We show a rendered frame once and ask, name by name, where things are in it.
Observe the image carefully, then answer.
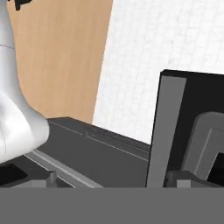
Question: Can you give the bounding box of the dark grey flat platform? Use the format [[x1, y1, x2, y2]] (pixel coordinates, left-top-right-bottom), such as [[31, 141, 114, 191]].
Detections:
[[0, 116, 152, 188]]

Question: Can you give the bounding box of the white rounded pedestal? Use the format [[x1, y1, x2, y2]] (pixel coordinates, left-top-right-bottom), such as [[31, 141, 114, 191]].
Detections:
[[0, 0, 51, 165]]

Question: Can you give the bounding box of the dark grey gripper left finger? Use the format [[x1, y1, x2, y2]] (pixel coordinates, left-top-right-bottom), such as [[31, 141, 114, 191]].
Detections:
[[0, 171, 58, 188]]

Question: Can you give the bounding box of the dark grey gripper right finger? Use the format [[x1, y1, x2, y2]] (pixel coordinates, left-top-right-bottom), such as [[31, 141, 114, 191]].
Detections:
[[163, 170, 224, 188]]

